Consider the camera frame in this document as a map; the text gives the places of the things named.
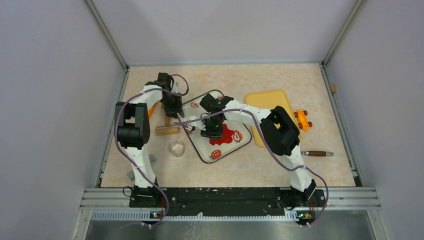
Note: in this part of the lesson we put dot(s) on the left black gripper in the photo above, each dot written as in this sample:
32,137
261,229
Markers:
177,108

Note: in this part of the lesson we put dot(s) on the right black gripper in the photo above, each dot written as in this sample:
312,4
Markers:
210,134

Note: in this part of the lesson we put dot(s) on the red dough disc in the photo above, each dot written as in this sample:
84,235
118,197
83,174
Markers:
227,137

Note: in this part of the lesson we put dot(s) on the strawberry print white tray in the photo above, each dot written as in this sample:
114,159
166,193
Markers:
211,153

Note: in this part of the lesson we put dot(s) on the wooden double-ended rolling pin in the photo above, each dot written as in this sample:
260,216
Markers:
167,128

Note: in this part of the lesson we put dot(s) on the metal ring cutter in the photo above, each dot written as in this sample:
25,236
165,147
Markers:
176,149

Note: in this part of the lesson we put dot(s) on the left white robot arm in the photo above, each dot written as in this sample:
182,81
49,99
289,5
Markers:
132,128

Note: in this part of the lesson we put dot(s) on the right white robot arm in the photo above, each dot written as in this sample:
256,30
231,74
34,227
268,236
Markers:
276,129

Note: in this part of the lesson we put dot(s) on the orange toy carrot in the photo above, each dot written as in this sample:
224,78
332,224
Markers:
151,110

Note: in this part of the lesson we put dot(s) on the yellow plastic tray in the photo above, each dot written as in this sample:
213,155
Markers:
269,100

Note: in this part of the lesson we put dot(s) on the grey plastic bolt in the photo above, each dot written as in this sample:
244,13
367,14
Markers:
145,165

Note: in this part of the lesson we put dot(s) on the orange toy car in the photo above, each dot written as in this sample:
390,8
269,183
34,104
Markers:
303,122

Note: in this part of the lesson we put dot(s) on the small wooden peg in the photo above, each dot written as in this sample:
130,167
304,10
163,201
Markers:
332,88

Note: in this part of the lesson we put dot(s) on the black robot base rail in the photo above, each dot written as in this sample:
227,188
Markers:
223,201

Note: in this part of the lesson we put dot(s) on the metal spatula wooden handle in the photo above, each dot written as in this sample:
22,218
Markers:
317,153

